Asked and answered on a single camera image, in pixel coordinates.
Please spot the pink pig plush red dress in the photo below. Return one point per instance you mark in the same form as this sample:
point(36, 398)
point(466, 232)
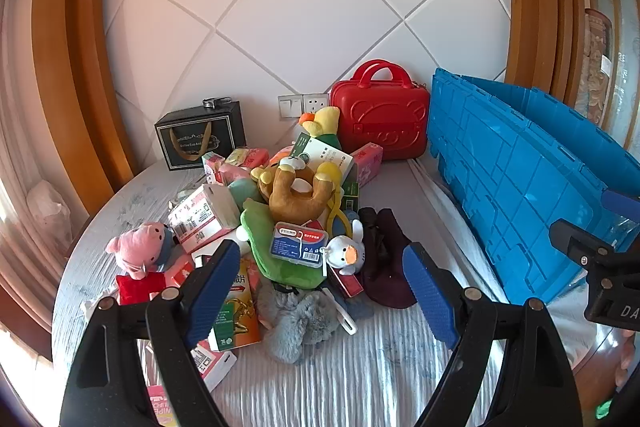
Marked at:
point(137, 252)

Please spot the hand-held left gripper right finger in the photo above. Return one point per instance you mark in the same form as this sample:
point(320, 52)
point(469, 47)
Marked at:
point(430, 297)

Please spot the pink tissue packet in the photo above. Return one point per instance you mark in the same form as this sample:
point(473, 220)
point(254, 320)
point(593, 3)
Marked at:
point(367, 162)

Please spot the blue plastic crate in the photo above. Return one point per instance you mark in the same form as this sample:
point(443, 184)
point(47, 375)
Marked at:
point(500, 182)

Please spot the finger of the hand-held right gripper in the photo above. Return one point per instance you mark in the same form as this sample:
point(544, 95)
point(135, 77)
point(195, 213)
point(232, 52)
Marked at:
point(622, 202)
point(580, 242)

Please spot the sheer pink curtain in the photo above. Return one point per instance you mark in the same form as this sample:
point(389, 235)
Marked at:
point(20, 132)

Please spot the small red white box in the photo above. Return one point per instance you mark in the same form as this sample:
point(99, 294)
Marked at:
point(345, 284)

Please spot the rolled patterned carpet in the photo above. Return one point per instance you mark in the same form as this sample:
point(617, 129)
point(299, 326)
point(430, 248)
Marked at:
point(597, 67)

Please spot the black cloth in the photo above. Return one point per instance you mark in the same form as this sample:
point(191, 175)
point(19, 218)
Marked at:
point(372, 232)

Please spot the white plastic bag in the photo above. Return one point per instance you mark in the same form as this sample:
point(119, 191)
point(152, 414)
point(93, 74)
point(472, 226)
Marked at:
point(47, 204)

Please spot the black gift bag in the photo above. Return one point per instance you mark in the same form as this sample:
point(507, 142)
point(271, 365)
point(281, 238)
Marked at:
point(200, 137)

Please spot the green plush toy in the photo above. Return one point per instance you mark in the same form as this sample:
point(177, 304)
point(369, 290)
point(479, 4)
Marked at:
point(265, 252)

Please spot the pink white box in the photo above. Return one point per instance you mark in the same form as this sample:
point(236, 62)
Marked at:
point(212, 364)

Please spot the pink snack box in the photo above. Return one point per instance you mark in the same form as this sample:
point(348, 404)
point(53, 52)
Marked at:
point(212, 167)

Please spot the pink wipes packet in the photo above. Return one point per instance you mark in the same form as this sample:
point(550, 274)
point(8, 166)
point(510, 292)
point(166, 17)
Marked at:
point(160, 407)

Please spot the maroon knit hat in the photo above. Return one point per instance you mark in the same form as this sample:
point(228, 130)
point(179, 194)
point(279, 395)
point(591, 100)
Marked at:
point(395, 267)

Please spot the white red medicine box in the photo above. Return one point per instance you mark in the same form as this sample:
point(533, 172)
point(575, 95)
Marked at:
point(200, 217)

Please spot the orange wooden door frame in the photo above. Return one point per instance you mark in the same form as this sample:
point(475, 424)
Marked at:
point(75, 32)
point(540, 7)

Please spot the orange green medicine box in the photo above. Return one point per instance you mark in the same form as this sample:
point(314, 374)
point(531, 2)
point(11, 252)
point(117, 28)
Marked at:
point(235, 317)

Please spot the small white duck plush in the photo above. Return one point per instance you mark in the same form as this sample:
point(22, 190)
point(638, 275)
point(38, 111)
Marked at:
point(345, 252)

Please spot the person's right hand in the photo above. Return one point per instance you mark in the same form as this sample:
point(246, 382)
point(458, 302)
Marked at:
point(631, 357)

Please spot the frosted glass partition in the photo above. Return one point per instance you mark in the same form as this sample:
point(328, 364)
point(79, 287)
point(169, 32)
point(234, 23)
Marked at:
point(625, 57)

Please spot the yellow duck plush green shirt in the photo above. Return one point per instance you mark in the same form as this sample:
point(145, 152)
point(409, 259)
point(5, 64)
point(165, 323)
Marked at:
point(325, 122)

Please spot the grey round desktop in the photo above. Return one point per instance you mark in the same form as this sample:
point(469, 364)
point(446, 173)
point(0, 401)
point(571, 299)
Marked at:
point(90, 252)

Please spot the dark green box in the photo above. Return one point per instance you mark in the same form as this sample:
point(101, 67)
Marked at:
point(350, 184)

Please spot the black binder clip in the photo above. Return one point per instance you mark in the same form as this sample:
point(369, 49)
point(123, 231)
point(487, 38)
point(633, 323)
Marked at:
point(214, 103)

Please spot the blue floss pick box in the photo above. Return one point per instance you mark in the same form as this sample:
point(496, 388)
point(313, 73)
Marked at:
point(297, 244)

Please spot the grey plush toy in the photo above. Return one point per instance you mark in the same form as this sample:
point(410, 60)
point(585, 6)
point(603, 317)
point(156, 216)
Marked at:
point(300, 322)

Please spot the white green carton box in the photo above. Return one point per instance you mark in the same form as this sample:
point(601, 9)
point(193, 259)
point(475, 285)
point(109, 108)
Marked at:
point(325, 157)

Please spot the yellow plastic tongs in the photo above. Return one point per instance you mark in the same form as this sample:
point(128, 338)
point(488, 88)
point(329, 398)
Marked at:
point(332, 192)

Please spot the white wall switch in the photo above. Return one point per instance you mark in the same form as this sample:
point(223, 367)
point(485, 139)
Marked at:
point(290, 106)

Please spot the red bear-embossed suitcase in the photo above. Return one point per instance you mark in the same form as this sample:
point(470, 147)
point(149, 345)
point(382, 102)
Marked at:
point(385, 122)

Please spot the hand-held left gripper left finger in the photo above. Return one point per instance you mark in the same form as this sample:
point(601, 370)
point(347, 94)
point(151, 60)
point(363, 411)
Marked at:
point(215, 292)

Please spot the brown bear plush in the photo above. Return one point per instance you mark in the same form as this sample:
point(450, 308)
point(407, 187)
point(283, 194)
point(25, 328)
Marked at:
point(295, 192)

